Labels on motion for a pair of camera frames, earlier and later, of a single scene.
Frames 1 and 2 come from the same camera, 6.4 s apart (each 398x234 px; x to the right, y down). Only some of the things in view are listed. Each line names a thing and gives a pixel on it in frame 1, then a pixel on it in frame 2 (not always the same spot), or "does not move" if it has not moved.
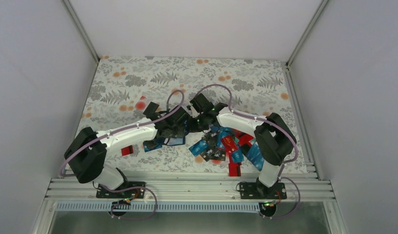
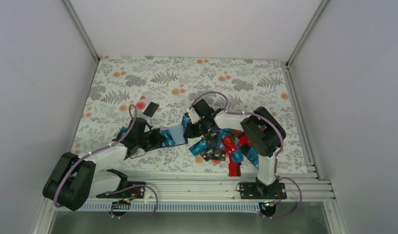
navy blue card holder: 159,142 does not move
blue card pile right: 255,156 does not move
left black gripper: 179,133 -> 156,139
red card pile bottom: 234,169 does not move
